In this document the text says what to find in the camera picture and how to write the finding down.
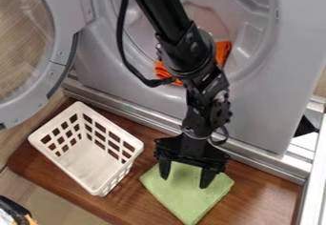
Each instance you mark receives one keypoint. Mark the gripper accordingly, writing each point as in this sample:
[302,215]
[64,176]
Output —
[191,151]

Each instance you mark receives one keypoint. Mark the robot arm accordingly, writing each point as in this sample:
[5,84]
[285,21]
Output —
[178,41]

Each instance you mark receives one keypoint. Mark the green cloth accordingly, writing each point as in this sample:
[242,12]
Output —
[186,194]

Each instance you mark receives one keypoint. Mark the orange cloth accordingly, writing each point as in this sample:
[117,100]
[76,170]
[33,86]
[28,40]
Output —
[220,54]

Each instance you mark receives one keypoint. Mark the white basket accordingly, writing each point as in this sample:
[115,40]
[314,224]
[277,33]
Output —
[87,147]

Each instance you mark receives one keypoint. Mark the washing machine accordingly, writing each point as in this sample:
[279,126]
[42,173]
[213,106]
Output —
[170,60]

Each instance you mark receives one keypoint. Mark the yellow and black tool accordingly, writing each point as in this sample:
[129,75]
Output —
[12,214]

